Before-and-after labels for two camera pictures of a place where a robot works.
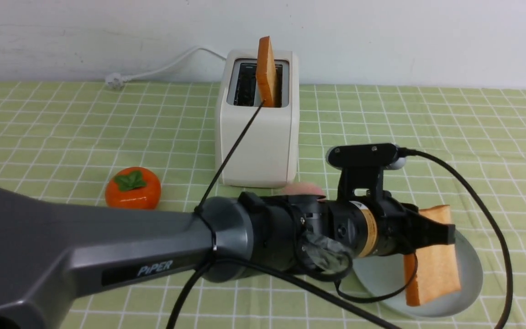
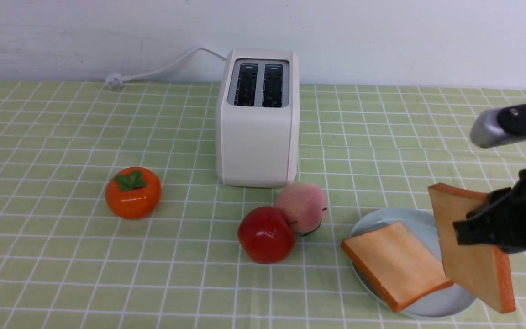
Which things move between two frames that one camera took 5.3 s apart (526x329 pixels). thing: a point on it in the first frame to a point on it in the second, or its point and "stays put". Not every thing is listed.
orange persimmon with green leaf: (133, 188) stays put
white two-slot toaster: (268, 156) stays put
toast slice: (265, 73) to (485, 270)
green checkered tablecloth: (488, 152) stays put
